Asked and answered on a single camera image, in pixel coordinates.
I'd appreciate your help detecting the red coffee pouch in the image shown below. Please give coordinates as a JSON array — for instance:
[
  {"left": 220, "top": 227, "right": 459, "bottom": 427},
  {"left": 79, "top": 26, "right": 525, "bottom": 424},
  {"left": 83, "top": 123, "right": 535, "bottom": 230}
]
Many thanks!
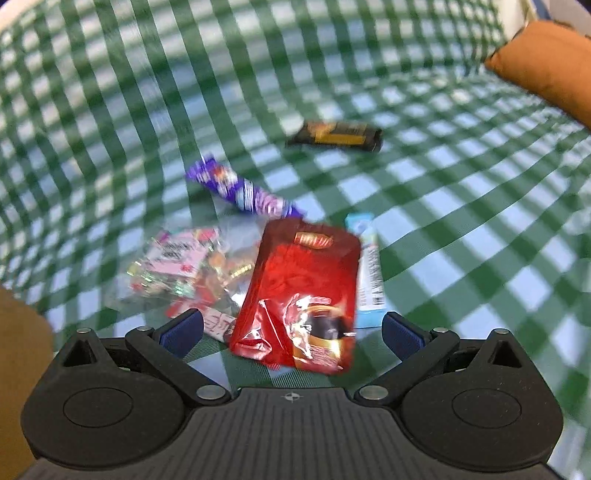
[{"left": 228, "top": 219, "right": 362, "bottom": 376}]

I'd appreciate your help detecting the brown cardboard box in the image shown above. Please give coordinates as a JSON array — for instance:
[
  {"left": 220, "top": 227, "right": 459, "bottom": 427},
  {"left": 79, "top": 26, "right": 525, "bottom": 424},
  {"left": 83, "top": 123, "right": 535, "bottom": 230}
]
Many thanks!
[{"left": 0, "top": 286, "right": 55, "bottom": 480}]

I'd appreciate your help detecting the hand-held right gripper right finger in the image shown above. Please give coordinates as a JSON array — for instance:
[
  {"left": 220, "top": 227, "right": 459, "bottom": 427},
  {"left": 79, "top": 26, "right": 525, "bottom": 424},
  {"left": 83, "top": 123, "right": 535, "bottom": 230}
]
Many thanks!
[{"left": 353, "top": 311, "right": 525, "bottom": 408}]

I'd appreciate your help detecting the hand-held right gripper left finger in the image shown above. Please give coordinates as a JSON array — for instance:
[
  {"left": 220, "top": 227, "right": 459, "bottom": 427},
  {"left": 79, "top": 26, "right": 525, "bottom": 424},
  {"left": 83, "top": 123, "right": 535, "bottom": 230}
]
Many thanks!
[{"left": 54, "top": 308, "right": 232, "bottom": 408}]

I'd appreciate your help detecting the orange cushion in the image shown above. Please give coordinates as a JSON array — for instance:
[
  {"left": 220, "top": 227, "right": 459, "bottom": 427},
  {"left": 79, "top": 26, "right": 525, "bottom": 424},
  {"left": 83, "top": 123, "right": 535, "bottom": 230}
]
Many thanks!
[{"left": 485, "top": 21, "right": 591, "bottom": 132}]

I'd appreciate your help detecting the clear candy bag pink label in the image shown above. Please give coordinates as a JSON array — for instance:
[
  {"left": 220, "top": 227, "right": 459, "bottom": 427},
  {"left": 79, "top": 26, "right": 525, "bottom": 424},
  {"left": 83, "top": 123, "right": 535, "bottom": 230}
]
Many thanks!
[{"left": 117, "top": 225, "right": 262, "bottom": 324}]

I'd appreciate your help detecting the purple snack packet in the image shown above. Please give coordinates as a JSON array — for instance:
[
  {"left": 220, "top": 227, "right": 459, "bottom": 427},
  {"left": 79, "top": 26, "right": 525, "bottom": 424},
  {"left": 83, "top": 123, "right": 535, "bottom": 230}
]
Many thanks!
[{"left": 185, "top": 156, "right": 306, "bottom": 220}]

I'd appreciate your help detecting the green checked blanket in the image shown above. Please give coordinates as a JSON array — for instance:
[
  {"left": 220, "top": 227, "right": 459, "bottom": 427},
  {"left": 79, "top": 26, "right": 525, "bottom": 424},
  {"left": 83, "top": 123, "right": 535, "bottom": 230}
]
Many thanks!
[{"left": 0, "top": 0, "right": 591, "bottom": 480}]

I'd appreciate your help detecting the light blue stick packet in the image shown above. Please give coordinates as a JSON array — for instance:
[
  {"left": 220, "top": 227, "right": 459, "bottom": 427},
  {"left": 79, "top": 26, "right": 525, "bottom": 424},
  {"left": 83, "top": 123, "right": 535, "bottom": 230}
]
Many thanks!
[{"left": 345, "top": 212, "right": 389, "bottom": 328}]

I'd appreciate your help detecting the red and white coffee sachet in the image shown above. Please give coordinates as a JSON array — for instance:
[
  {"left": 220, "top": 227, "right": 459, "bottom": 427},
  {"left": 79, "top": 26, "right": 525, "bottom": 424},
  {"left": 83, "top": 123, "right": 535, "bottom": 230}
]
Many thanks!
[{"left": 167, "top": 300, "right": 238, "bottom": 342}]

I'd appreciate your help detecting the black biscuit bar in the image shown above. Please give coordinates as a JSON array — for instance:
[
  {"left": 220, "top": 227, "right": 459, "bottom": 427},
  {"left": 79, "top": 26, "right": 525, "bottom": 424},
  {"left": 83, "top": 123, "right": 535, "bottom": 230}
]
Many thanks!
[{"left": 285, "top": 120, "right": 385, "bottom": 154}]

